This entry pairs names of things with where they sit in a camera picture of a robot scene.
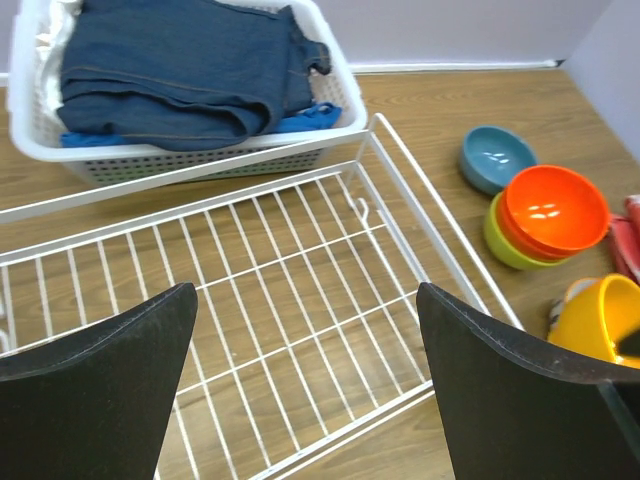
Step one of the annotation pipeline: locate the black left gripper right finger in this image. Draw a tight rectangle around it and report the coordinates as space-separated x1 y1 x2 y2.
416 283 639 479

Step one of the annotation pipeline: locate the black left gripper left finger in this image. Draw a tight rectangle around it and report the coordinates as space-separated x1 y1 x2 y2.
1 283 198 479

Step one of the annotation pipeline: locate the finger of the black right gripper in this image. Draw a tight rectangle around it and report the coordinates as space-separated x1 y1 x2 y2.
616 329 640 358

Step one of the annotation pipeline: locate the yellow orange bowl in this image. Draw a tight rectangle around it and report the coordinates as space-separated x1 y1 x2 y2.
547 274 639 369

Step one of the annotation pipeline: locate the white black striped bowl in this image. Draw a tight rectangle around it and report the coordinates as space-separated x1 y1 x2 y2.
548 277 599 331

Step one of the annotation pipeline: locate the red orange bowl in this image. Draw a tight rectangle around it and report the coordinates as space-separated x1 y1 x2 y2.
496 193 575 263
502 165 610 254

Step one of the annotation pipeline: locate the lime green bowl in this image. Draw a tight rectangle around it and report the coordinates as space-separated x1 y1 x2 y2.
483 193 568 271

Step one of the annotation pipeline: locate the blue bowl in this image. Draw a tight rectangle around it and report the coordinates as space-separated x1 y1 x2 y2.
458 125 538 196

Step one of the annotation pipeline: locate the red plastic bag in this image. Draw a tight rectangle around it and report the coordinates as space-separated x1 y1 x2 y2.
607 194 639 284

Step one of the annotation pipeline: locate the white plastic basket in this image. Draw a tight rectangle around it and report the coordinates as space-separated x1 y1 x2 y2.
6 1 367 185

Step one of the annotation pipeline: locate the dark blue folded cloth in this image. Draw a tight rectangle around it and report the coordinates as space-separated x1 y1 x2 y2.
58 1 331 151

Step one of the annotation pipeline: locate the bright blue cloth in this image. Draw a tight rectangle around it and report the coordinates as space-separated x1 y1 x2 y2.
59 102 343 148

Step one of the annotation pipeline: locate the white wire dish rack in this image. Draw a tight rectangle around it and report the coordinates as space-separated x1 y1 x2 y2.
1 114 518 479

